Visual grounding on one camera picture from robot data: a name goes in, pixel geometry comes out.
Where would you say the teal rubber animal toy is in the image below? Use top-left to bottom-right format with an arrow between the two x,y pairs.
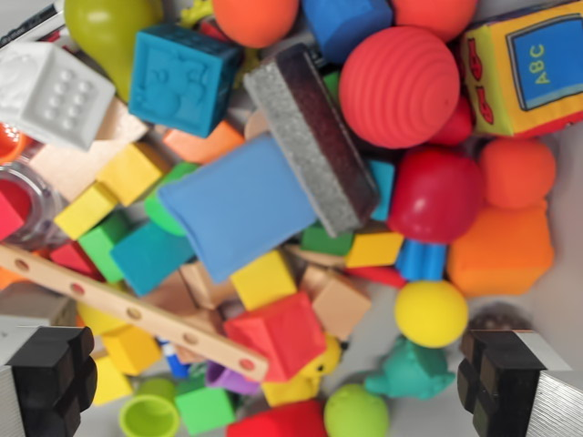
363,336 -> 456,401

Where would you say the purple plastic piece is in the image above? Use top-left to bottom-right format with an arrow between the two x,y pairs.
205,361 -> 261,396

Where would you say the dark spiky ball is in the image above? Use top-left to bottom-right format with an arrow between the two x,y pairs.
466,302 -> 534,331

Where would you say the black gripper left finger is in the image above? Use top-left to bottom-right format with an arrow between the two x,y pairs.
0,325 -> 98,437

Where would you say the large tan wooden block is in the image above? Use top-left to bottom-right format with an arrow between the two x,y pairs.
29,97 -> 151,201

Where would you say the grey black foam eraser block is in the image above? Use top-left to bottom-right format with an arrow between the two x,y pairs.
242,43 -> 382,239

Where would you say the green foam cylinder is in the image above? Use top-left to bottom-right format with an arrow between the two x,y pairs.
144,161 -> 213,238

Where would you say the green foam block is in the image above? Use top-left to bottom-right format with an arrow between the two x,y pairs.
300,222 -> 355,256
77,211 -> 138,283

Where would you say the clear jar with red lid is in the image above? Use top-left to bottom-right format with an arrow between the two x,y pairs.
0,158 -> 69,251

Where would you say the white embossed rubber cube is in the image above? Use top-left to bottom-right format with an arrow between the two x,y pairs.
0,41 -> 118,151

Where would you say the blue fabric cushion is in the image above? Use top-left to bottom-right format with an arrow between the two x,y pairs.
157,134 -> 320,284

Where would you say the yellow rubber duck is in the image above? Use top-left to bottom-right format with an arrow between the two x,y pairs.
261,334 -> 343,408

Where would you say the matte orange rubber ball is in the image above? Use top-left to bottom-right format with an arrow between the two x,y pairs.
478,137 -> 557,210

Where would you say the smooth orange ball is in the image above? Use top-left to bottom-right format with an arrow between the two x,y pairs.
211,0 -> 301,49
391,0 -> 479,43

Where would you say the red plastic apple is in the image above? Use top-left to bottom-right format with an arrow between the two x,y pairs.
386,147 -> 486,243

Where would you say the round tan wooden piece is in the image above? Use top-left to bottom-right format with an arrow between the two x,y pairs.
244,110 -> 275,141

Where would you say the olive green plastic pear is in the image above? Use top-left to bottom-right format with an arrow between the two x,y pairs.
63,0 -> 165,104

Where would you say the red wooden cube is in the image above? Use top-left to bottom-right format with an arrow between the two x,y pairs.
222,290 -> 328,382

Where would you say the dark blue foam block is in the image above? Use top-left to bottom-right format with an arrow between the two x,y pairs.
300,0 -> 395,65

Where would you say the blue ridged plastic piece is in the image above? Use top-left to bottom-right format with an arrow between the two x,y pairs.
394,239 -> 450,282

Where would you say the blue marker pen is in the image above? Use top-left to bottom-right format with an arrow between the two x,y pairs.
157,336 -> 190,379

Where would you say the orange foam block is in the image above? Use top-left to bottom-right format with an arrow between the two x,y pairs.
445,199 -> 556,298
162,120 -> 246,165

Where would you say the yellow green rope toy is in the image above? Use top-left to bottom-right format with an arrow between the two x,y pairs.
179,0 -> 215,28

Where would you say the teal embossed rubber cube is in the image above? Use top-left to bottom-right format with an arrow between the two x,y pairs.
127,23 -> 242,139

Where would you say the yellow foam cube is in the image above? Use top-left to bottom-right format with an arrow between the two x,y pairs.
230,249 -> 298,311

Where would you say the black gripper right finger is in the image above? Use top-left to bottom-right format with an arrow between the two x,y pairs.
456,328 -> 583,437

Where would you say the orange foam block right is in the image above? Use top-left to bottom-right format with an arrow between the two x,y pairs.
445,199 -> 556,298

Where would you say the small red plastic toy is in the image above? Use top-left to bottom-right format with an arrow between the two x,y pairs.
427,97 -> 475,147

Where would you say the green bumpy ball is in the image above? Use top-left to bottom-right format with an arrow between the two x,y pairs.
322,383 -> 391,437

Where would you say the fabric ABC cube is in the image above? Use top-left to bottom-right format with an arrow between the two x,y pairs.
459,0 -> 583,140

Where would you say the red ribbed rubber ball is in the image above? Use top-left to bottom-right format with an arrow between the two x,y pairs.
338,25 -> 462,149

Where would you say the teal foam block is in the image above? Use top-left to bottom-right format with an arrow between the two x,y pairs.
110,221 -> 197,297
367,158 -> 396,223

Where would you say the yellow ball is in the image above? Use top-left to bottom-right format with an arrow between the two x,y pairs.
394,280 -> 469,350

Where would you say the green foam cube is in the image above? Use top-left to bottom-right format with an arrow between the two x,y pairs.
174,386 -> 237,436

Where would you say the lime green plastic cup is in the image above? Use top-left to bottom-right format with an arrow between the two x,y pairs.
119,393 -> 182,437

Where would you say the red foam block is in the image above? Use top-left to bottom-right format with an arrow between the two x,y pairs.
48,240 -> 106,283
226,400 -> 328,437

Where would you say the wooden strip with holes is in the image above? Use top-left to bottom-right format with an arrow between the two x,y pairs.
0,244 -> 270,382

